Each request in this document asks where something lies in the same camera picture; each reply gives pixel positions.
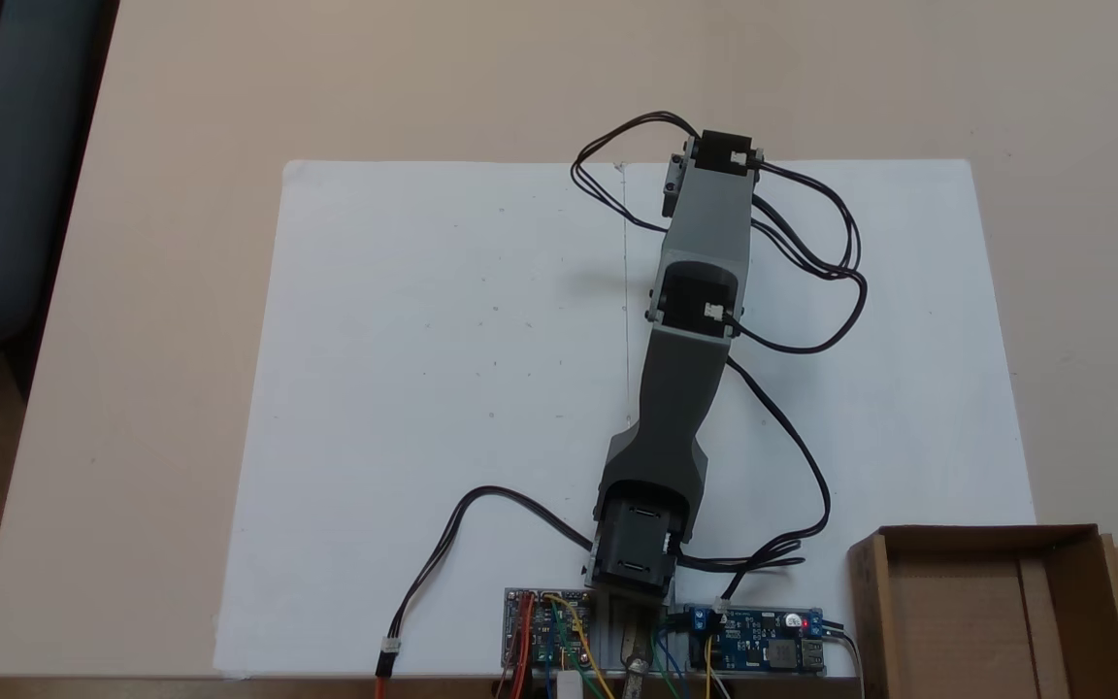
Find blue power converter board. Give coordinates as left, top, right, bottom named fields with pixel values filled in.
left=682, top=603, right=828, bottom=677

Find white paper sheet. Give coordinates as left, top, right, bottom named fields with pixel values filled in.
left=212, top=159, right=632, bottom=680
left=620, top=157, right=1041, bottom=679

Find brown cardboard box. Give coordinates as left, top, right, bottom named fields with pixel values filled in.
left=847, top=523, right=1118, bottom=699

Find grey blue chair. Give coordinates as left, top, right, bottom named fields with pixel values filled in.
left=0, top=0, right=121, bottom=389

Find orange jumper wires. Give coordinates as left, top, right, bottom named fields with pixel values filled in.
left=495, top=593, right=534, bottom=699

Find small motor controller board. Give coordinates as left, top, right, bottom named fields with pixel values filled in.
left=503, top=586, right=600, bottom=672

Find black motor wire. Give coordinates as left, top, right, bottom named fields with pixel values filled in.
left=674, top=355, right=833, bottom=600
left=570, top=111, right=702, bottom=235
left=728, top=159, right=870, bottom=356

